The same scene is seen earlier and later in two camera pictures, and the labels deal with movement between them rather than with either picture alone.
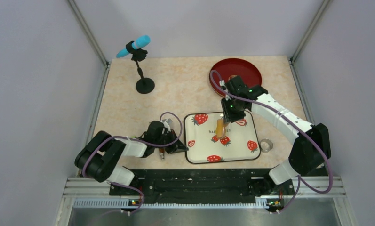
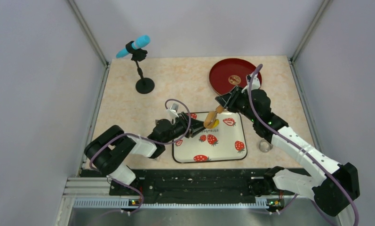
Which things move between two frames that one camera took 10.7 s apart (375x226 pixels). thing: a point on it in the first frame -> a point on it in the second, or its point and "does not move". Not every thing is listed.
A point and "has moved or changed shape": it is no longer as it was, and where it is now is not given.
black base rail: [202, 185] does not move
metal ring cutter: [266, 145] does not move
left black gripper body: [163, 140] -> [181, 127]
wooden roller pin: [220, 129] -> [211, 117]
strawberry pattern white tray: [241, 144] has moved or changed shape
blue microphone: [141, 41] does not move
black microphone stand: [144, 85] does not move
